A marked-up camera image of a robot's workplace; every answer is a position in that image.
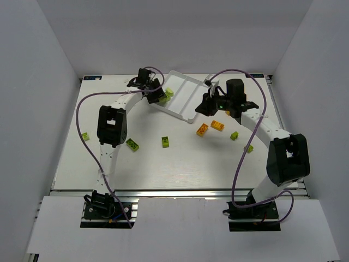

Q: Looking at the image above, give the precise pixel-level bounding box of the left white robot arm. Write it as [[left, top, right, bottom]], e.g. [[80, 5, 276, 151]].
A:
[[95, 67, 165, 195]]

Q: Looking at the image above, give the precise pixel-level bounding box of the pale green lego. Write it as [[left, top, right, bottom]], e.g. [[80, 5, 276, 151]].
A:
[[164, 93, 171, 100]]

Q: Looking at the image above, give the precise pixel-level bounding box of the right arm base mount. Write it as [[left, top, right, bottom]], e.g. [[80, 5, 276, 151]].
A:
[[222, 201, 281, 232]]

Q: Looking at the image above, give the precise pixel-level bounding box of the right blue table label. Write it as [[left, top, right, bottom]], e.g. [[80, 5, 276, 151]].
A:
[[250, 73, 264, 78]]

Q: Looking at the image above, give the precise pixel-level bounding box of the orange lego right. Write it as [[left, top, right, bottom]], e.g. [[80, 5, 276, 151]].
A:
[[210, 120, 224, 131]]

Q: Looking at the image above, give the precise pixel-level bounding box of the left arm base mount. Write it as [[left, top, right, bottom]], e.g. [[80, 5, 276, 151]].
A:
[[80, 190, 134, 229]]

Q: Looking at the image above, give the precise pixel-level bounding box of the left blue table label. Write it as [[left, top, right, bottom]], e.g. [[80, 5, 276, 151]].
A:
[[83, 75, 102, 81]]

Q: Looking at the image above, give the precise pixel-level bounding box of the blue table label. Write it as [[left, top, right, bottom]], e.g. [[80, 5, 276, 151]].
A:
[[250, 73, 264, 78], [83, 75, 102, 81]]

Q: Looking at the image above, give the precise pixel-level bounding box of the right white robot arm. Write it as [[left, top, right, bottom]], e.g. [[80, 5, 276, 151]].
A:
[[196, 79, 310, 209]]

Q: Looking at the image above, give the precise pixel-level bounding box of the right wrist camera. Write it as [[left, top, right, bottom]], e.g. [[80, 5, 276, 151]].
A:
[[204, 79, 219, 97]]

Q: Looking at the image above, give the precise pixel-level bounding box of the orange lego left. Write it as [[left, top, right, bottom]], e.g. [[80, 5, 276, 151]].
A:
[[196, 123, 209, 137]]

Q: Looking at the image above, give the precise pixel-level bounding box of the orange lego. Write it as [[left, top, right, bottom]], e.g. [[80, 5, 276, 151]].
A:
[[196, 123, 209, 137], [210, 120, 224, 131]]

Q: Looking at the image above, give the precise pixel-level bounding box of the white divided tray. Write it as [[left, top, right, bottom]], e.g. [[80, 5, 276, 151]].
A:
[[151, 70, 209, 123]]

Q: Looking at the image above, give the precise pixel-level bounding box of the long green lego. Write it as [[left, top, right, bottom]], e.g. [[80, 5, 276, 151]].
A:
[[126, 138, 139, 152]]

